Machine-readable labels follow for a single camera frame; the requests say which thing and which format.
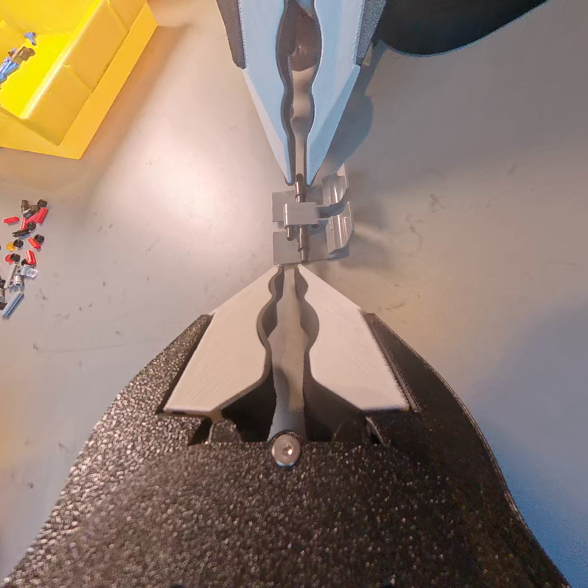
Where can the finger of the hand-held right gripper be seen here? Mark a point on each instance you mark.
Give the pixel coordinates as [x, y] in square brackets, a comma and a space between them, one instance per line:
[259, 69]
[337, 69]

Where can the silver panel toy piece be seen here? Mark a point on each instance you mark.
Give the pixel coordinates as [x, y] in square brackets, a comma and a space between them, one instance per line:
[301, 212]

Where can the wide yellow plastic bin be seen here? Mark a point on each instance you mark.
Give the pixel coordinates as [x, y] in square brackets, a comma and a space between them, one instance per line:
[92, 69]

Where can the pile of blue tan parts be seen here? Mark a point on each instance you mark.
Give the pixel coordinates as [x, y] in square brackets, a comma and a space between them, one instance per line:
[13, 59]

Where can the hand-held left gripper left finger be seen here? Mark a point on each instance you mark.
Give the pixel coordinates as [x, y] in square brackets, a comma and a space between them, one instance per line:
[220, 363]

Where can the pile of small building parts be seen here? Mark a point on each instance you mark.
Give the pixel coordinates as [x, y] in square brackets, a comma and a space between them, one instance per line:
[25, 239]

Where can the black axle connector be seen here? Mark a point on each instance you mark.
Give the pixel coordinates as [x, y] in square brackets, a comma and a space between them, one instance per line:
[288, 232]
[301, 188]

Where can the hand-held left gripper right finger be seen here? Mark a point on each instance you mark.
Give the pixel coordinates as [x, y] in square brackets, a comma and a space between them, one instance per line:
[353, 358]

